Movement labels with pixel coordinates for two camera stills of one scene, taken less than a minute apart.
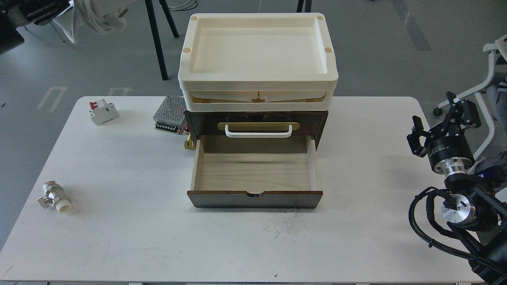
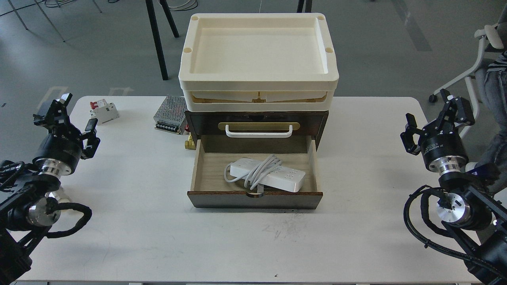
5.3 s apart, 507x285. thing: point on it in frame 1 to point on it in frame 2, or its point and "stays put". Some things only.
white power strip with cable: (98, 17) to (269, 173)
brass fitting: (189, 143) stays put
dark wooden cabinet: (312, 123) stays put
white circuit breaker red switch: (101, 112) stays put
